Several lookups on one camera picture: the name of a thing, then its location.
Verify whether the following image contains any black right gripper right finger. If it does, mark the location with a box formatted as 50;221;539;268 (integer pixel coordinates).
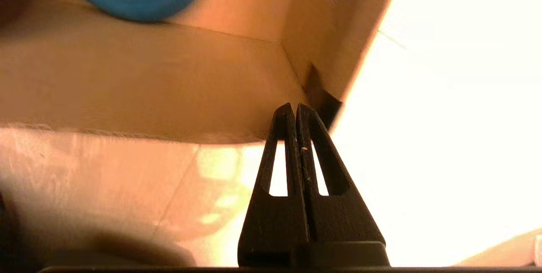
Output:
292;104;390;267

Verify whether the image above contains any brown cardboard box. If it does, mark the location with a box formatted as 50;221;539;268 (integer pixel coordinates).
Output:
0;0;403;144

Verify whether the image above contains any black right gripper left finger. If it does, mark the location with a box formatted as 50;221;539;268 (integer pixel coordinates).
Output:
236;104;316;267

